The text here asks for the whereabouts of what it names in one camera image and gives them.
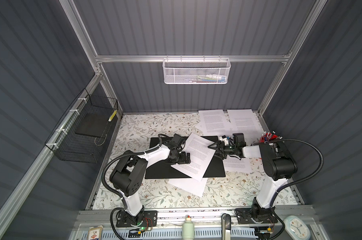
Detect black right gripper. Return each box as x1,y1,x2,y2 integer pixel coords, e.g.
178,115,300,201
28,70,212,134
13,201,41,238
208,141,237,160

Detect printed paper sheet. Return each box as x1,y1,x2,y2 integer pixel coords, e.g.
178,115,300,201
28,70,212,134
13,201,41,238
172,133,215,181
199,110,233,136
227,110,264,146

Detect printed paper sheet under right arm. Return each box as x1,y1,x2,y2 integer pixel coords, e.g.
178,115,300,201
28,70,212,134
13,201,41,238
223,157,252,174

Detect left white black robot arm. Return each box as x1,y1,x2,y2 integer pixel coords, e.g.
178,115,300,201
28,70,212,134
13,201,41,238
102,134,191,217

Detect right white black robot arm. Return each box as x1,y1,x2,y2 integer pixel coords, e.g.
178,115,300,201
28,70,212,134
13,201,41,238
208,133,297,220

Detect blank white paper sheet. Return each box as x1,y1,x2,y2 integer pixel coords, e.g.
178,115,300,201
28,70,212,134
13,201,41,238
169,178,208,197

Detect red pen cup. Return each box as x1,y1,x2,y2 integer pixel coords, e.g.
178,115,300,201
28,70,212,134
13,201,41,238
258,132,282,143

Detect white plastic bottle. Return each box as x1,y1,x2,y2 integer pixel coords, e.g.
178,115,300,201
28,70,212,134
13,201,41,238
182,215,195,240

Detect yellow marker in black basket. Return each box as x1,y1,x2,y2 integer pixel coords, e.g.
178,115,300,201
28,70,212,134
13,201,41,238
108,110,118,122

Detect small card box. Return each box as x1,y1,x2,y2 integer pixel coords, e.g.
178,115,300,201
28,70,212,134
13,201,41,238
86,226,103,240

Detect white analog clock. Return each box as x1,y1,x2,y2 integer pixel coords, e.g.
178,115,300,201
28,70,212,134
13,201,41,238
284,216,311,240

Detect left black corrugated cable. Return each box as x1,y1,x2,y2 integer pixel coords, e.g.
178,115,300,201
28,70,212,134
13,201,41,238
101,133,173,240

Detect black corrugated cable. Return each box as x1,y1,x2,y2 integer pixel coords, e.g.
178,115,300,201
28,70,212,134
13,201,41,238
252,138,324,208
101,133,173,240

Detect silver handle at front rail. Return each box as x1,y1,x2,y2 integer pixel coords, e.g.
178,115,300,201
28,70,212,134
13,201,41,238
222,214,232,240

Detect white wire wall basket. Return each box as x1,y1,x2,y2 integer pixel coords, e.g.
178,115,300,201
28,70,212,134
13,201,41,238
162,57,231,85

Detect black wire side basket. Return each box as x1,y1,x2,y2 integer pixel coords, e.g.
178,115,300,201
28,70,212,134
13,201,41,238
45,90,119,164

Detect right black corrugated cable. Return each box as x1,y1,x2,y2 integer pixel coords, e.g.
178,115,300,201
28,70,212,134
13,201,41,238
252,138,324,208

